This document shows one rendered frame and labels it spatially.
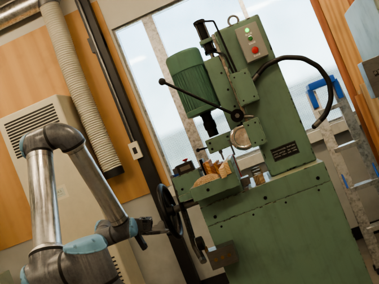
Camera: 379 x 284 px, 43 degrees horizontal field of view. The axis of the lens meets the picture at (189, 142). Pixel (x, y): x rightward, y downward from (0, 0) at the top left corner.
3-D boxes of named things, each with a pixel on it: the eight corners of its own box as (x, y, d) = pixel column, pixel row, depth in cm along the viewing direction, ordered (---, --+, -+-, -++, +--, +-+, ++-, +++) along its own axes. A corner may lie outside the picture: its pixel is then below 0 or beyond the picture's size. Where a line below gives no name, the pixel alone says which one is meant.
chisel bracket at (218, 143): (212, 156, 235) (205, 140, 235) (238, 146, 233) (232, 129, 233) (211, 157, 228) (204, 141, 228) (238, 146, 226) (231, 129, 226)
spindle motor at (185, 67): (190, 120, 241) (167, 63, 242) (223, 107, 239) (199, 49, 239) (186, 119, 224) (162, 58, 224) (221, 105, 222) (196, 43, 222)
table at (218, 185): (189, 191, 263) (185, 181, 263) (241, 172, 260) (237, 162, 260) (173, 210, 203) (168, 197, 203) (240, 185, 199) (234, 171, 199)
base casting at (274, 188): (213, 209, 255) (207, 194, 255) (316, 171, 248) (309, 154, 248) (207, 227, 210) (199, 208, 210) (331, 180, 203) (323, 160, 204)
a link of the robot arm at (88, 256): (109, 283, 169) (91, 236, 169) (68, 297, 172) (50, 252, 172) (123, 268, 184) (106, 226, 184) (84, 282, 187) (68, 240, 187)
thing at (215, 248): (213, 265, 211) (206, 248, 211) (239, 256, 209) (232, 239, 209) (212, 271, 202) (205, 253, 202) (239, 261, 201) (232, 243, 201)
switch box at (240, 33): (247, 64, 217) (234, 32, 218) (268, 56, 216) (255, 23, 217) (247, 62, 211) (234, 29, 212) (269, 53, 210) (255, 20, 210)
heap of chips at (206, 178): (194, 185, 211) (192, 180, 212) (220, 175, 210) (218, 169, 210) (192, 187, 203) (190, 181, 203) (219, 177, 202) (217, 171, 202)
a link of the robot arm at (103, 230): (106, 231, 225) (112, 220, 237) (84, 239, 228) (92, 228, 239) (114, 248, 227) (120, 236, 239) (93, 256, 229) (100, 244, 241)
